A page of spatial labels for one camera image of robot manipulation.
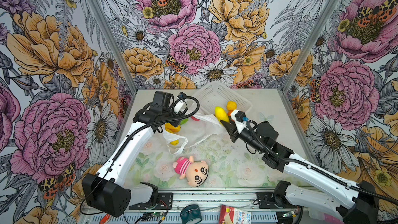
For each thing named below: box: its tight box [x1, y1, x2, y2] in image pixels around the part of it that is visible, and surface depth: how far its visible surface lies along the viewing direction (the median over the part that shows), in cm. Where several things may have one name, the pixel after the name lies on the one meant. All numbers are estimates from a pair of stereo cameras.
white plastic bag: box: [162, 113, 223, 154], surface depth 93 cm
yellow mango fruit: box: [214, 106, 230, 125], surface depth 65 cm
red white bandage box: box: [218, 204, 252, 224], surface depth 69 cm
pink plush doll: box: [172, 155, 209, 188], surface depth 79 cm
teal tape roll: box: [180, 204, 203, 224], surface depth 65 cm
